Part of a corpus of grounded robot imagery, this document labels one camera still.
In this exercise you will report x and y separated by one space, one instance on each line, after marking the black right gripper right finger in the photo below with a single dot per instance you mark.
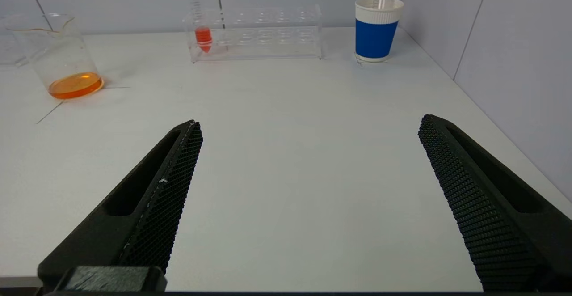
487 215

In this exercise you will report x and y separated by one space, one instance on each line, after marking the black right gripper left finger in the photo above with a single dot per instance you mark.
147 215

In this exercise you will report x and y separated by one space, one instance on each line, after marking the clear glass beaker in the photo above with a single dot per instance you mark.
76 86

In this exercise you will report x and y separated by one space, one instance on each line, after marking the red pigment test tube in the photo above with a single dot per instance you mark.
203 35

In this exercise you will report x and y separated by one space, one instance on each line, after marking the clear acrylic test tube rack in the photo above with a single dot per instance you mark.
268 41

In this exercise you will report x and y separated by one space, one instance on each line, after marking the blue white paper cup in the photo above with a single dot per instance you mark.
375 36

